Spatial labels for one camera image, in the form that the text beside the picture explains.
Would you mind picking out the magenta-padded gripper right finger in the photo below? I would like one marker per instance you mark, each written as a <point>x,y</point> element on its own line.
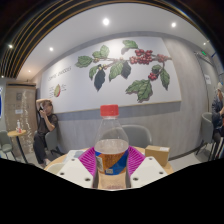
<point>146,170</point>

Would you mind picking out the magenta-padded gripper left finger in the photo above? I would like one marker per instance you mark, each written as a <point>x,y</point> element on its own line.
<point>76,171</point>

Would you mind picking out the clear red-capped drink bottle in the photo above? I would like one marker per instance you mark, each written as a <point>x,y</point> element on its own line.
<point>111,156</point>

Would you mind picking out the small cardboard box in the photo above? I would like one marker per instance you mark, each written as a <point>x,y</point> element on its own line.
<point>157,155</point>

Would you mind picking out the grey upholstered chair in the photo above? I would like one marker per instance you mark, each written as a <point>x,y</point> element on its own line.
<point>138,135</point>
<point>5,140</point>
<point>207,128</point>
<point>51,140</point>

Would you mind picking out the person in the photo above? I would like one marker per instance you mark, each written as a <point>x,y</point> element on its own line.
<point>45,125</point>
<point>218,116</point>

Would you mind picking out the small bottle with red label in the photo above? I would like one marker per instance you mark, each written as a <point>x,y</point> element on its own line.
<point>18,126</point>

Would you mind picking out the green exit sign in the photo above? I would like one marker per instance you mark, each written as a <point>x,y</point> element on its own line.
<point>203,53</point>

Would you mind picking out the recessed ceiling lights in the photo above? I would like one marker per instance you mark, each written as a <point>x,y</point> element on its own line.
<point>105,21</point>

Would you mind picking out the small round pedestal table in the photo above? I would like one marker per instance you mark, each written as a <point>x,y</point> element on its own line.
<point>16,134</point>

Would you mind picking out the coffee branch wall mural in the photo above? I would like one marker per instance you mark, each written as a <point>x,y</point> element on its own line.
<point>76,90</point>

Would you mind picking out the white paper wall notice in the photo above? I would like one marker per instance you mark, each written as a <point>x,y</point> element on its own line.
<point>208,79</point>

